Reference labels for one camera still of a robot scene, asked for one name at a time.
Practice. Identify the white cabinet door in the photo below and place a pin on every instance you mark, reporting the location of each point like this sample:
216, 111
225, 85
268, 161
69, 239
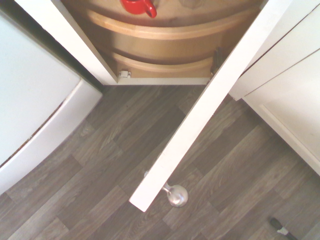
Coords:
197, 110

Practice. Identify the white cabinet with drawers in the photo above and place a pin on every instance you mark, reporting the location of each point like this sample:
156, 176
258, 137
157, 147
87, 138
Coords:
287, 75

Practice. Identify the wooden lazy susan shelf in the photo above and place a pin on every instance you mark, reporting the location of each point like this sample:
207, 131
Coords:
160, 30
162, 67

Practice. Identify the white magnetic door catch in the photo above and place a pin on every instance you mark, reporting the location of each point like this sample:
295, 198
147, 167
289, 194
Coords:
124, 74

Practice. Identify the round silver door knob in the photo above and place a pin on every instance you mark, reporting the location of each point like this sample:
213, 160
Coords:
178, 196

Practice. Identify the red ceramic mug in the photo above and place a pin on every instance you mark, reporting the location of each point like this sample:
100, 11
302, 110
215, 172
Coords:
140, 6

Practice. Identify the white appliance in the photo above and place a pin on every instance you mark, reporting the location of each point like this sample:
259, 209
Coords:
32, 100

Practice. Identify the small black and white object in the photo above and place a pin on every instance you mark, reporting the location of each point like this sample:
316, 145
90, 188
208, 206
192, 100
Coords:
281, 227

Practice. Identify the white cabinet frame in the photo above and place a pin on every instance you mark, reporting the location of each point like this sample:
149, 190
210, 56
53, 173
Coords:
75, 42

